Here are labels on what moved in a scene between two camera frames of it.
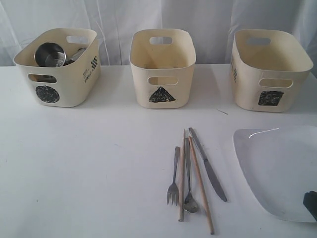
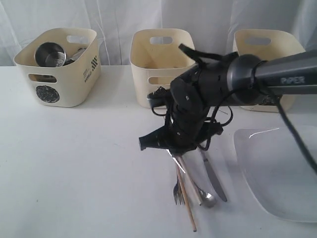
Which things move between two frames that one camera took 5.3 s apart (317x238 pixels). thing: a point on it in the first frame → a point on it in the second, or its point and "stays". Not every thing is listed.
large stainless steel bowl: (42, 78) stays
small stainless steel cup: (50, 54) stays
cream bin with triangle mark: (162, 62) stays
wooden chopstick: (202, 186) → (178, 166)
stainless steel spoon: (191, 205) → (208, 199)
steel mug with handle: (75, 56) stays
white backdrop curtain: (213, 23) stays
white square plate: (281, 164) stays
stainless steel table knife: (208, 165) stays
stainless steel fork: (173, 192) → (179, 193)
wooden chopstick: (181, 218) → (189, 179)
